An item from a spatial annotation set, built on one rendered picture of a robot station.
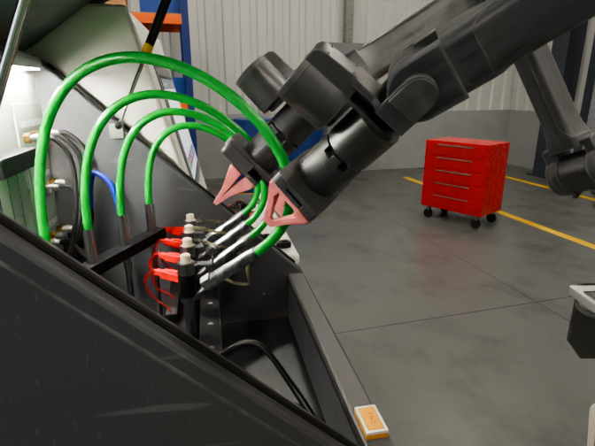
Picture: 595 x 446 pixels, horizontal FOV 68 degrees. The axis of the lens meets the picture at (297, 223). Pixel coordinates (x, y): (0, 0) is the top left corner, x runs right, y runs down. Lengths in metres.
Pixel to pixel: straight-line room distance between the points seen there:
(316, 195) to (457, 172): 4.38
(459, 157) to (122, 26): 4.13
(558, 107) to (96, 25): 0.91
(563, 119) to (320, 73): 0.60
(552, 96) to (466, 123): 7.91
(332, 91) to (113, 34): 0.68
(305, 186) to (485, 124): 8.65
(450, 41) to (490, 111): 8.72
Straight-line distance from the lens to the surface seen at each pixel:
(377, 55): 0.74
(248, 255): 0.59
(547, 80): 0.96
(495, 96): 9.20
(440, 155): 4.95
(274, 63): 0.67
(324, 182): 0.49
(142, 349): 0.40
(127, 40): 1.05
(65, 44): 1.07
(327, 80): 0.45
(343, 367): 0.76
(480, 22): 0.43
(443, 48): 0.43
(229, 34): 7.22
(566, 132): 0.95
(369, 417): 0.66
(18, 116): 0.93
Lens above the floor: 1.39
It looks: 17 degrees down
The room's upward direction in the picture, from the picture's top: straight up
